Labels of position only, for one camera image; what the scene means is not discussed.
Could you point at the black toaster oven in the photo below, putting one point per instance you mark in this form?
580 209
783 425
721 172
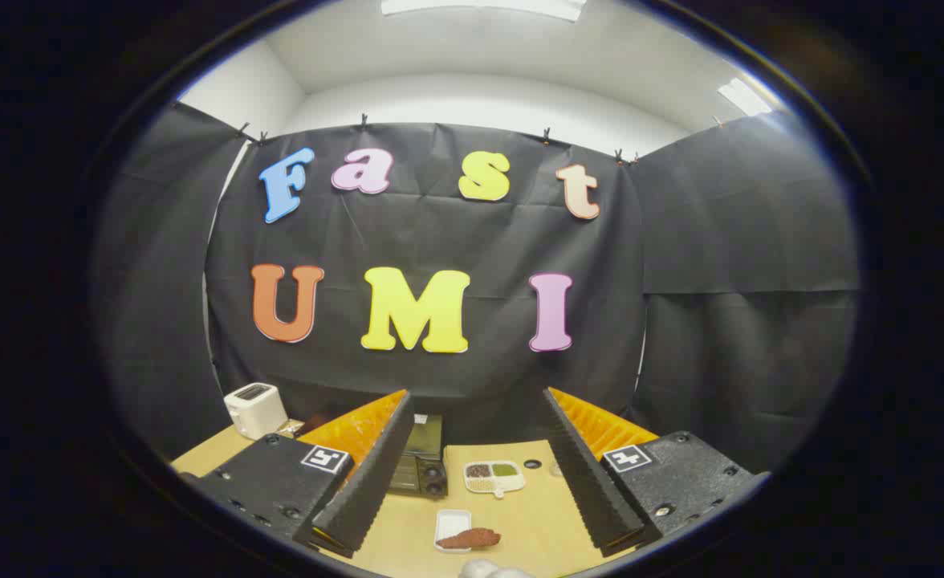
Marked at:
425 467

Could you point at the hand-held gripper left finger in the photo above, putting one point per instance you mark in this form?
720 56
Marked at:
376 474

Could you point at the long ceiling light panel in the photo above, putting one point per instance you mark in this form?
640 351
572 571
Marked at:
480 6

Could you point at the white rectangular tray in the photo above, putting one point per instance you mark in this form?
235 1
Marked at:
449 520

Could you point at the white divided dish with grains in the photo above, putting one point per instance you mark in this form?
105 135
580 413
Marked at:
494 478

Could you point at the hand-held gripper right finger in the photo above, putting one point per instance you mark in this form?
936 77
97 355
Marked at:
588 474

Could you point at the white toaster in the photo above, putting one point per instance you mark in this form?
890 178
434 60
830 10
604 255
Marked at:
255 409

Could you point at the small ceiling light panel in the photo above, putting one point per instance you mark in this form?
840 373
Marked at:
743 98

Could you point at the red raw meat piece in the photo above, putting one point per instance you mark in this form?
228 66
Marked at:
472 539

